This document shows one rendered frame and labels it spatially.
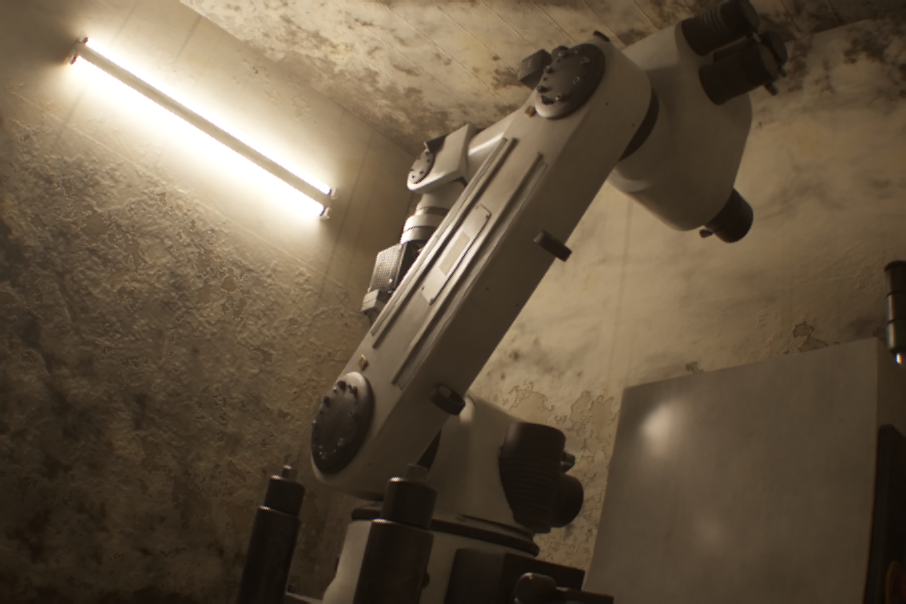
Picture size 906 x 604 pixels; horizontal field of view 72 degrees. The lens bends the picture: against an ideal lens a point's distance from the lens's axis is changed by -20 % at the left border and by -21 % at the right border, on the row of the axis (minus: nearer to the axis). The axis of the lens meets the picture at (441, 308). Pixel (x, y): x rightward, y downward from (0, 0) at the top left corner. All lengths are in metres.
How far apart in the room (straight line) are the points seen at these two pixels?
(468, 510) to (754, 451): 0.56
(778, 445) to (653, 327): 1.19
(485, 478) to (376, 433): 0.22
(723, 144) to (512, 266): 0.51
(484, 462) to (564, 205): 0.49
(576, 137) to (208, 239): 1.67
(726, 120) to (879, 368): 0.71
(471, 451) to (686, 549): 0.57
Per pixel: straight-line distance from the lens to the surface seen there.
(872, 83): 2.29
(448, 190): 1.98
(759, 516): 1.01
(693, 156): 1.46
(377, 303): 1.80
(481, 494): 1.39
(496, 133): 1.82
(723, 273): 2.11
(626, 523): 1.14
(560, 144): 1.32
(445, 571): 1.31
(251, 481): 2.70
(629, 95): 1.35
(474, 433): 1.50
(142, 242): 2.58
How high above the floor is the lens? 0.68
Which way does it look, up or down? 22 degrees up
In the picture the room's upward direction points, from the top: 13 degrees clockwise
